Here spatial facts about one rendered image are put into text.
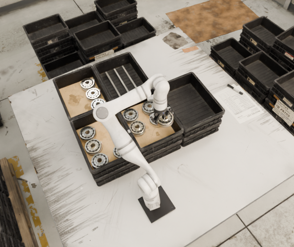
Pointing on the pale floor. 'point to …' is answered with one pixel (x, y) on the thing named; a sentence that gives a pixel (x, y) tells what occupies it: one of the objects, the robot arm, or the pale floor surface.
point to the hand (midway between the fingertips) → (159, 120)
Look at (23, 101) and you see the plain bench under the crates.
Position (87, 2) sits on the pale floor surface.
